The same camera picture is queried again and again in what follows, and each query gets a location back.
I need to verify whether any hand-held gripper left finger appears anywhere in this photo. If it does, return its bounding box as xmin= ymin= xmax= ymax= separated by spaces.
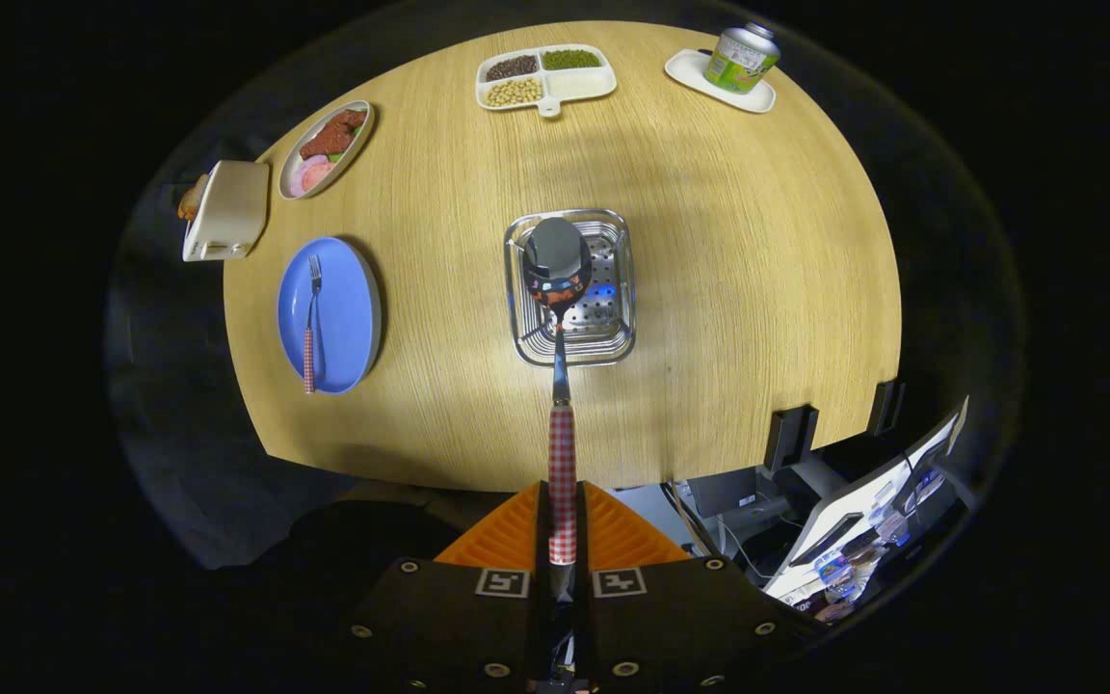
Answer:
xmin=348 ymin=480 xmax=556 ymax=693

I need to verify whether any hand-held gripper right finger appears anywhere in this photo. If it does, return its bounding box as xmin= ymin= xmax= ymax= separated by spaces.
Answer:
xmin=574 ymin=480 xmax=824 ymax=693

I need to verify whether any spoon with red checkered handle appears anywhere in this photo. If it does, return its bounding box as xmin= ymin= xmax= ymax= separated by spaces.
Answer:
xmin=521 ymin=216 xmax=595 ymax=601

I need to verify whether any fork with red checkered handle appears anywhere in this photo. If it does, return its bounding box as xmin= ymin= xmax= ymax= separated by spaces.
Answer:
xmin=302 ymin=254 xmax=324 ymax=395

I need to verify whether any grey box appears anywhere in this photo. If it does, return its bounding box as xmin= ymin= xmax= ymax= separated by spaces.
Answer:
xmin=685 ymin=467 xmax=760 ymax=521

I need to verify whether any metal cutlery basket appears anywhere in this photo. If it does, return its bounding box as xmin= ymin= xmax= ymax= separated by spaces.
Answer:
xmin=504 ymin=208 xmax=637 ymax=368

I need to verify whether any black table clamp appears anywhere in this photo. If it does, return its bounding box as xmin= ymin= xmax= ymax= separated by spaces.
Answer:
xmin=867 ymin=379 xmax=907 ymax=437
xmin=764 ymin=405 xmax=820 ymax=473

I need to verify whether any blue plate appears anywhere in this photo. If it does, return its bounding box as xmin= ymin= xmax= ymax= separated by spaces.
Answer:
xmin=277 ymin=236 xmax=383 ymax=396

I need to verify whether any white oval plate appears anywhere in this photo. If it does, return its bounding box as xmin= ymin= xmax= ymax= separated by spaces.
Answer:
xmin=277 ymin=99 xmax=377 ymax=201

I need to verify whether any pale pink ham slice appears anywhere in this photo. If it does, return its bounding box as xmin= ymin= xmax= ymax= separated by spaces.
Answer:
xmin=288 ymin=154 xmax=325 ymax=197

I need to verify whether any pile of yellow soybeans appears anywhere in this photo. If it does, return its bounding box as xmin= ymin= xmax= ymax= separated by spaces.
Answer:
xmin=485 ymin=77 xmax=544 ymax=108

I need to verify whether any white divided tray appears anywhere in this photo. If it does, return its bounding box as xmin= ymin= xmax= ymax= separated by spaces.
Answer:
xmin=475 ymin=44 xmax=618 ymax=119

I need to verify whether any brown meat slice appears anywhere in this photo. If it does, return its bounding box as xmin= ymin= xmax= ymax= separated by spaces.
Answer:
xmin=299 ymin=108 xmax=369 ymax=162

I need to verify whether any white toaster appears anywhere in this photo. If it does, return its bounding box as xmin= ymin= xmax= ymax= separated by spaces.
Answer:
xmin=182 ymin=160 xmax=271 ymax=263

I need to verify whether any small white rectangular dish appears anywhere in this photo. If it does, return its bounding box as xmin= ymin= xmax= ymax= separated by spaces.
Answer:
xmin=664 ymin=48 xmax=777 ymax=115

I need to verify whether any toasted bread slice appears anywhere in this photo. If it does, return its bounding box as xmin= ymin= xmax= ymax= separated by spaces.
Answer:
xmin=177 ymin=173 xmax=209 ymax=223

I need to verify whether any green metal can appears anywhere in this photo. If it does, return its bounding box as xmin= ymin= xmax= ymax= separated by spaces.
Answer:
xmin=703 ymin=22 xmax=781 ymax=95

